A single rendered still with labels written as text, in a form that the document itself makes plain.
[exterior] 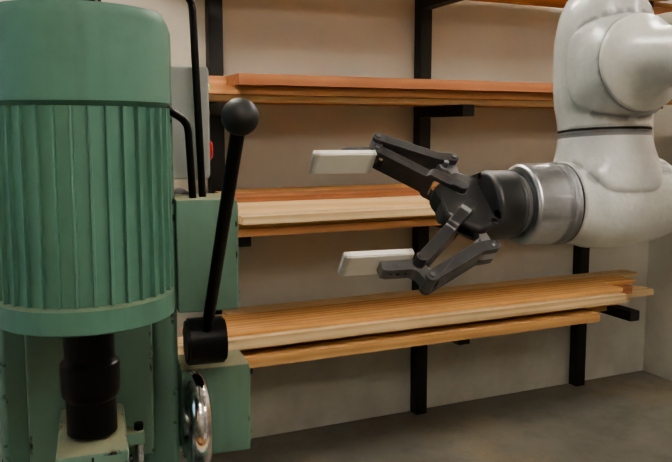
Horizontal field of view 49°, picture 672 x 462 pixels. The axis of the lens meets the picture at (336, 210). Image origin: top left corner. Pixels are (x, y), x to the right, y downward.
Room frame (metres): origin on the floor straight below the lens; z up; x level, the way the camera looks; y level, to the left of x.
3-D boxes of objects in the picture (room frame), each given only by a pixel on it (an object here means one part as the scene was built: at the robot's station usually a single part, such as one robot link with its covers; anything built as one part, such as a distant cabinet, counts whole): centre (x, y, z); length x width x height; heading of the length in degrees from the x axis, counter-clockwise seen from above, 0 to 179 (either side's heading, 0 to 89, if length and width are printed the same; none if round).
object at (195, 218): (1.00, 0.18, 1.22); 0.09 x 0.08 x 0.15; 18
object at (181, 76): (1.09, 0.22, 1.40); 0.10 x 0.06 x 0.16; 18
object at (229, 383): (0.97, 0.17, 1.02); 0.09 x 0.07 x 0.12; 108
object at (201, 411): (0.91, 0.18, 1.02); 0.12 x 0.03 x 0.12; 18
